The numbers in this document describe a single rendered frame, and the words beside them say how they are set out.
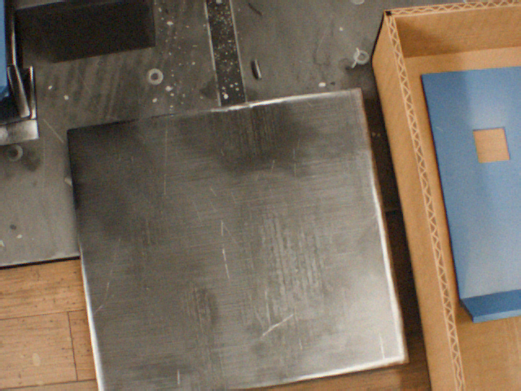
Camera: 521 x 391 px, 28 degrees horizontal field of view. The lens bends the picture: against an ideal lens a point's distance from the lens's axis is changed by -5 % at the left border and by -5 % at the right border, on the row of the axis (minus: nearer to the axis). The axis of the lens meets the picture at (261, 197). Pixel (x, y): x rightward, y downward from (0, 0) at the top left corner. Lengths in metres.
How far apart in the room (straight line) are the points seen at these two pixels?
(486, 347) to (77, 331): 0.23
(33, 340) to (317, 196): 0.18
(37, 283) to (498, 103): 0.29
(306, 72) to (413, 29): 0.08
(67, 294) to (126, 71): 0.14
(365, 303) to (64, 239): 0.17
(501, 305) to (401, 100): 0.13
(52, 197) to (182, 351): 0.12
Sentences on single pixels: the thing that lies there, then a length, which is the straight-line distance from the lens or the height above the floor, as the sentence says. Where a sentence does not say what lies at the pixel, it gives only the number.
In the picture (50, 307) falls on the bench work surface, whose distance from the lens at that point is 0.61.
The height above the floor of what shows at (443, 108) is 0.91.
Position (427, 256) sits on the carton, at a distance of 0.56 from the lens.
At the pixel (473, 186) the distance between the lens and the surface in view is 0.63.
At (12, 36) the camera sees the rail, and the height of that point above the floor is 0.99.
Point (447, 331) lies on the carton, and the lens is 0.54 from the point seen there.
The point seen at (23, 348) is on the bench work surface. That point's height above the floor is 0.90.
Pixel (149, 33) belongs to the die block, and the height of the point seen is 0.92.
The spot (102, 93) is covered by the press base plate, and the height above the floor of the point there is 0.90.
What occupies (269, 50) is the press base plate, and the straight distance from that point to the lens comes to 0.65.
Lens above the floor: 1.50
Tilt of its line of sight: 75 degrees down
